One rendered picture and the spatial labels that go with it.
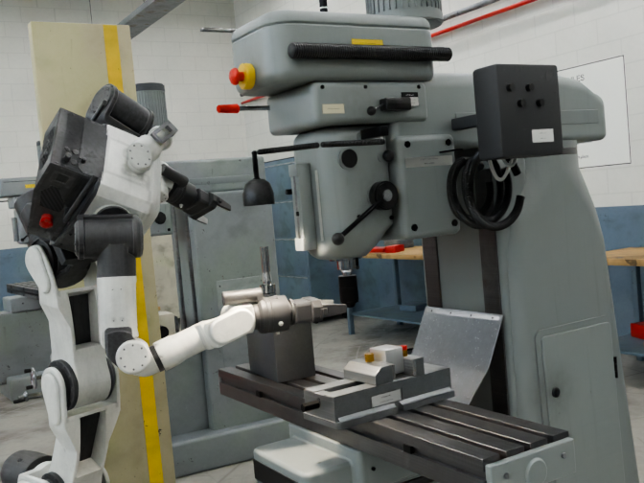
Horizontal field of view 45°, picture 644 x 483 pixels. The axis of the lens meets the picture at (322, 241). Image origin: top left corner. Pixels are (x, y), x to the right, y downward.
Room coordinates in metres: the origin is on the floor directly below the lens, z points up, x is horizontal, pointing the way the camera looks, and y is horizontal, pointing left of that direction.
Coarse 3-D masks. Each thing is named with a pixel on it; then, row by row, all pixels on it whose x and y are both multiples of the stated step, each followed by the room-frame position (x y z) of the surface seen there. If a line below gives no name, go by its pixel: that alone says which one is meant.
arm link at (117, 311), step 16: (112, 288) 1.77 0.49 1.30; (128, 288) 1.79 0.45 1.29; (112, 304) 1.77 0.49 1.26; (128, 304) 1.78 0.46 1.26; (112, 320) 1.76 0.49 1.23; (128, 320) 1.78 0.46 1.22; (112, 336) 1.75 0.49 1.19; (128, 336) 1.76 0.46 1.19; (112, 352) 1.75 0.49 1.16; (128, 352) 1.74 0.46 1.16; (144, 352) 1.75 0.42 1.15; (128, 368) 1.74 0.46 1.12; (144, 368) 1.75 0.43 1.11
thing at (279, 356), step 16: (256, 336) 2.27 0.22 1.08; (272, 336) 2.15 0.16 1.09; (288, 336) 2.17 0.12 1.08; (304, 336) 2.19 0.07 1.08; (256, 352) 2.28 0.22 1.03; (272, 352) 2.16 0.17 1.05; (288, 352) 2.17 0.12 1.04; (304, 352) 2.19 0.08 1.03; (256, 368) 2.29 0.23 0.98; (272, 368) 2.17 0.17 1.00; (288, 368) 2.17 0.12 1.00; (304, 368) 2.19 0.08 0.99
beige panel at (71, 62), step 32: (32, 32) 3.26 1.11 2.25; (64, 32) 3.32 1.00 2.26; (96, 32) 3.39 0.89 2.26; (128, 32) 3.47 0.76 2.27; (32, 64) 3.30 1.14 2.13; (64, 64) 3.32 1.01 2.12; (96, 64) 3.38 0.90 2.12; (128, 64) 3.46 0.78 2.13; (64, 96) 3.31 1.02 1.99; (128, 96) 3.45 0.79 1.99; (64, 288) 3.27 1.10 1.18; (128, 384) 3.38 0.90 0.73; (160, 384) 3.46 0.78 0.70; (128, 416) 3.38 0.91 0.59; (160, 416) 3.45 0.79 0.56; (128, 448) 3.37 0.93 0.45; (160, 448) 3.44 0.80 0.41; (128, 480) 3.36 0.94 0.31; (160, 480) 3.43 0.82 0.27
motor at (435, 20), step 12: (372, 0) 2.03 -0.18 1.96; (384, 0) 2.00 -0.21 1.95; (396, 0) 1.99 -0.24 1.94; (408, 0) 1.98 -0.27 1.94; (420, 0) 1.99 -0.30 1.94; (432, 0) 2.01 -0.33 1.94; (372, 12) 2.04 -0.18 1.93; (384, 12) 2.00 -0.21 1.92; (396, 12) 1.99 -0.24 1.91; (408, 12) 1.98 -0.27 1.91; (420, 12) 1.98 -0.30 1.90; (432, 12) 2.00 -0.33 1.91; (432, 24) 2.07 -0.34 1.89
